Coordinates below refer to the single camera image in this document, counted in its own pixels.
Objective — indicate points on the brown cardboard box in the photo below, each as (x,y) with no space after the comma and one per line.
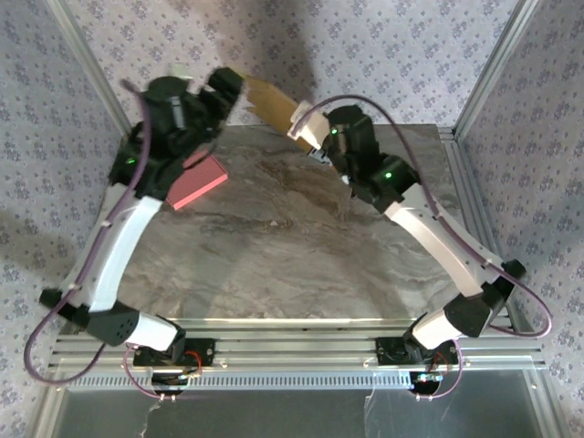
(274,105)

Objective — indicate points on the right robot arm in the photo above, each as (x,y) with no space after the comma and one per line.
(433,242)

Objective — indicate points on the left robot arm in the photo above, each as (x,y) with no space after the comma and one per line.
(123,242)

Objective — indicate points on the pink flat box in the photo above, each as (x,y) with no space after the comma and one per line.
(201,180)

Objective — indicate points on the small circuit board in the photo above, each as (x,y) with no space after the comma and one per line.
(426,381)
(173,381)

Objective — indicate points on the grey metal lower shelf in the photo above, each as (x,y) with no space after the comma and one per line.
(292,415)

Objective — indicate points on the aluminium frame post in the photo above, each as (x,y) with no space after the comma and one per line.
(493,68)
(96,68)

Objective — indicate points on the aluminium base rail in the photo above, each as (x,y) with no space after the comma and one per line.
(292,347)

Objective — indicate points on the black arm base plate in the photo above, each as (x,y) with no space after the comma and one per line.
(201,353)
(388,353)

